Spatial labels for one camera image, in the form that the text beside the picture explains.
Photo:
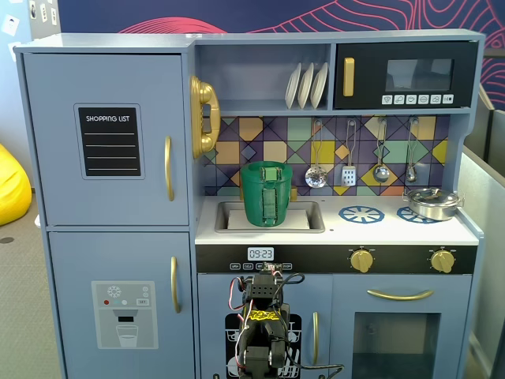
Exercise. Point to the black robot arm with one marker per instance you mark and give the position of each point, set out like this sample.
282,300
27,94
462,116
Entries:
262,292

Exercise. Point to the steel pot lid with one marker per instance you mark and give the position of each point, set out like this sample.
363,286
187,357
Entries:
430,195

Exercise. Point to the green ribbed container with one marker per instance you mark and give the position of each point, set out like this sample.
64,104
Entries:
252,205

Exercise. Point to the steel skimmer spoon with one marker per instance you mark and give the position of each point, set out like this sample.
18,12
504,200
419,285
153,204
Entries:
315,178

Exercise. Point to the grey sink basin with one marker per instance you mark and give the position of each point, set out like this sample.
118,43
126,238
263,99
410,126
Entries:
315,217

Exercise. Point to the steel slotted spatula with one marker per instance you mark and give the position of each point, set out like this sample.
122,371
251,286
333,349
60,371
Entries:
349,175

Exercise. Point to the gold toy telephone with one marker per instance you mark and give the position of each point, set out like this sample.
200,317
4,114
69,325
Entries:
205,94

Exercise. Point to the white plate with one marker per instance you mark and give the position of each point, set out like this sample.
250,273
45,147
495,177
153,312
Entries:
319,85
305,87
292,88

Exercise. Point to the blue toy kitchen unit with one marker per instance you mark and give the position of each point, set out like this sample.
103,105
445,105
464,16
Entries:
256,79

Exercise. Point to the blue dishwasher door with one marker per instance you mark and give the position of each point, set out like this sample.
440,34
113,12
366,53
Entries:
213,300

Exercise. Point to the steel ladle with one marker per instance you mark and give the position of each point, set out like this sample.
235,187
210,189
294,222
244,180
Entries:
381,173

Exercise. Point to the gold stove knob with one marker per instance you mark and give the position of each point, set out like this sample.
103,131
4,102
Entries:
442,261
361,260

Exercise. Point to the black shopping list board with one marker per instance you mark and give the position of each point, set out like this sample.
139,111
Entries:
109,158

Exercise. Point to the small steel spoon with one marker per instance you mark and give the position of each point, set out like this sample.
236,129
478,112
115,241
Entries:
411,173

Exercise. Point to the black microwave door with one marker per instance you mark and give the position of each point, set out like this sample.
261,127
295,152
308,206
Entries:
367,71

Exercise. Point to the steel cooking pot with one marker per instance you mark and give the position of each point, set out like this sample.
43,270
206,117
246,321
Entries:
432,210

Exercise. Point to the blue oven door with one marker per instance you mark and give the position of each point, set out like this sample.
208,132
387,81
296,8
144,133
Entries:
343,347

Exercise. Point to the blue fridge door with dispenser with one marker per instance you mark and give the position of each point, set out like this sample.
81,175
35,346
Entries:
75,260

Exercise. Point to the blue fridge door with chalkboard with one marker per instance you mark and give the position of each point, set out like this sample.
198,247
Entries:
51,189

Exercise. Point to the grey office partition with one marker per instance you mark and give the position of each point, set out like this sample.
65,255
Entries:
485,237

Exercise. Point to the yellow bean bag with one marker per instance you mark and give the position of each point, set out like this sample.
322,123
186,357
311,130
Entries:
12,189

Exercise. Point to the white paper note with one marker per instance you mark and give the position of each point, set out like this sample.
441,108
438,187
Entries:
10,24
15,51

